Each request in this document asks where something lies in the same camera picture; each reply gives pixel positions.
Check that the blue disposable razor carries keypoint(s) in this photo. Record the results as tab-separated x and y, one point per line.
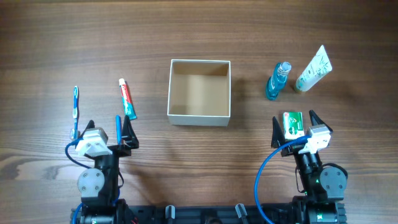
118	129

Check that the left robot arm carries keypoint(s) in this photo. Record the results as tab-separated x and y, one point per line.
99	182

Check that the red green toothpaste tube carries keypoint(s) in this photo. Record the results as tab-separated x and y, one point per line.
126	98

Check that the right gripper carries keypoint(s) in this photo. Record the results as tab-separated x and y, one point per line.
292	150

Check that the white open cardboard box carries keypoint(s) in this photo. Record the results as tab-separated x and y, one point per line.
199	92

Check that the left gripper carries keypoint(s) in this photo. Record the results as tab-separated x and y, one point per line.
117	149

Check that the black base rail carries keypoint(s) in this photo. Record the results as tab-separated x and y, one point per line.
240	213

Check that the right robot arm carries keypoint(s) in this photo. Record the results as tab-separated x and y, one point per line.
323	183

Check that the green soap box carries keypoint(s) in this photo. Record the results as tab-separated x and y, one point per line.
293	125

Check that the white lotion tube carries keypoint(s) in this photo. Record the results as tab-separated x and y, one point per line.
318	67

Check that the blue mouthwash bottle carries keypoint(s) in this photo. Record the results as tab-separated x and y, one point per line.
278	80

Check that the blue white toothbrush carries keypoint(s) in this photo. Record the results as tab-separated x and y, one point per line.
75	114

